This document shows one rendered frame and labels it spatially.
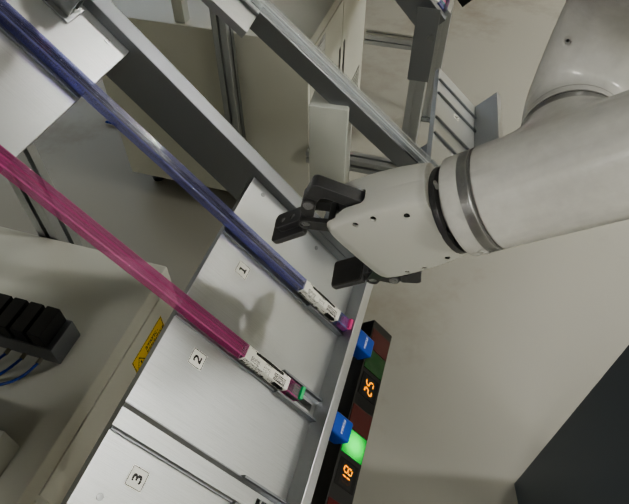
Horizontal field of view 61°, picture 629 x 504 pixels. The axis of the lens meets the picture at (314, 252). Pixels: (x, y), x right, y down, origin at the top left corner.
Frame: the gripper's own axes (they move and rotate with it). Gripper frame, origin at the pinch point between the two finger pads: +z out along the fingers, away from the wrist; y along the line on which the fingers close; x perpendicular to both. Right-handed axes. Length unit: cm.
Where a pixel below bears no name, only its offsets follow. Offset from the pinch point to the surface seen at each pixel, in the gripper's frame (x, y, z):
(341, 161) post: -29.6, -14.4, 12.7
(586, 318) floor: -49, -117, 5
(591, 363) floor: -35, -114, 5
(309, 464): 18.0, -9.3, 4.3
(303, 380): 9.7, -8.4, 6.3
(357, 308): -1.0, -13.2, 4.2
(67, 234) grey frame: -15, 6, 53
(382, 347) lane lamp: 0.1, -22.0, 6.3
